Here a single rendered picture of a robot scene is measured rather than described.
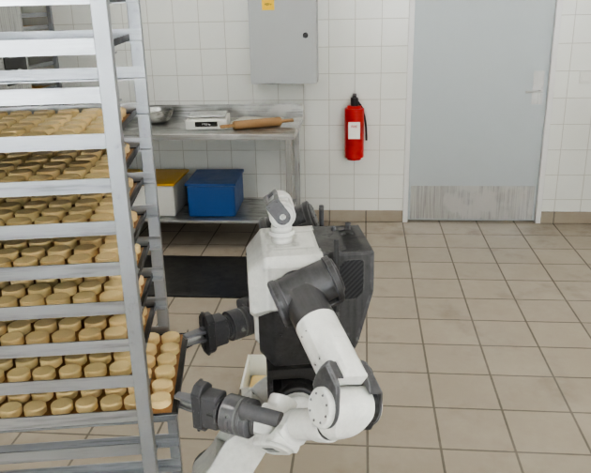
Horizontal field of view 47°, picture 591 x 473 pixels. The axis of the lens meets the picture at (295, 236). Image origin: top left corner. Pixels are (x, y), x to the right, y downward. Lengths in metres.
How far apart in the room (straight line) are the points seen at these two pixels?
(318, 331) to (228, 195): 3.73
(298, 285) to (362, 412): 0.30
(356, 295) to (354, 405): 0.39
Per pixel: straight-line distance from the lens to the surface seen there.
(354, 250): 1.61
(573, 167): 5.79
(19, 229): 1.49
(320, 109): 5.47
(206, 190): 5.06
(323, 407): 1.31
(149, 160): 1.83
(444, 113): 5.53
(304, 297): 1.41
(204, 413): 1.62
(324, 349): 1.34
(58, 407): 1.70
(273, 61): 5.25
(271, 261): 1.56
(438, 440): 3.03
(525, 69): 5.59
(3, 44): 1.42
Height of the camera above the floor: 1.76
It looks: 19 degrees down
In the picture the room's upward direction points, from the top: 1 degrees counter-clockwise
